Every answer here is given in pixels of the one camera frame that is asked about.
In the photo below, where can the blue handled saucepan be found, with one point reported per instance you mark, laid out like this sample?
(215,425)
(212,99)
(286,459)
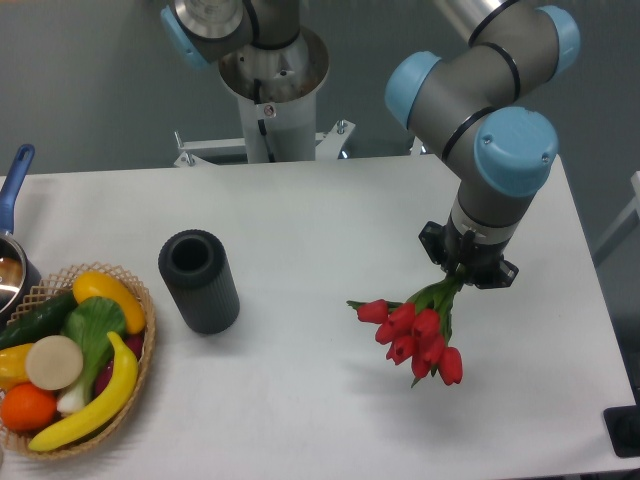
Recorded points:
(18,274)

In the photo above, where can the dark red vegetable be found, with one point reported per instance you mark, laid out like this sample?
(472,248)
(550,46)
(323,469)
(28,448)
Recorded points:
(135,343)

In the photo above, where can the dark grey ribbed vase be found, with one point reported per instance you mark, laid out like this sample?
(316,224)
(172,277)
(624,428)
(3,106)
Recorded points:
(195,268)

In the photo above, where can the yellow bell pepper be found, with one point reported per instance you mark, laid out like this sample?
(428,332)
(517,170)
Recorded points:
(13,366)

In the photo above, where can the red tulip bouquet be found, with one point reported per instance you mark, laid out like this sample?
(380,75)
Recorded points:
(419,330)

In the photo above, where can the white metal base frame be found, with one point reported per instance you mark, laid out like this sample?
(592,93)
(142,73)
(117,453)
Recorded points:
(282,137)

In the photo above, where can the green cucumber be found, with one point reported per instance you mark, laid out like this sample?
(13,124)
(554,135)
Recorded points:
(45,320)

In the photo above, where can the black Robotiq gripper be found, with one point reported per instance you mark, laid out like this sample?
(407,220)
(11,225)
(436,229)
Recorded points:
(483,265)

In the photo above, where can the black device at edge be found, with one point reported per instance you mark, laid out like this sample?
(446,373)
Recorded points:
(622,424)

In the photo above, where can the orange fruit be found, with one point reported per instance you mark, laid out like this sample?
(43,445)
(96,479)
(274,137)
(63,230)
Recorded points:
(28,408)

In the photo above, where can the beige round disc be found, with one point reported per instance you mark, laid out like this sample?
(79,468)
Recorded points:
(54,363)

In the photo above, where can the white frame at right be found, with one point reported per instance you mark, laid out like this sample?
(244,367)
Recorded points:
(626,221)

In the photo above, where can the green bok choy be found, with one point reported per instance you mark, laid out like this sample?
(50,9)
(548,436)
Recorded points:
(88,325)

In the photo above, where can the woven wicker basket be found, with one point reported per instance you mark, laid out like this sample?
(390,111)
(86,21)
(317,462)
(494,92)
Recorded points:
(59,283)

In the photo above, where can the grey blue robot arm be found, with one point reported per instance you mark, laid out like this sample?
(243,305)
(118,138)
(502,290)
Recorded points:
(465,110)

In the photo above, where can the yellow banana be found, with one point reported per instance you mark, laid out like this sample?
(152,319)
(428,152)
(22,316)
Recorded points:
(100,410)

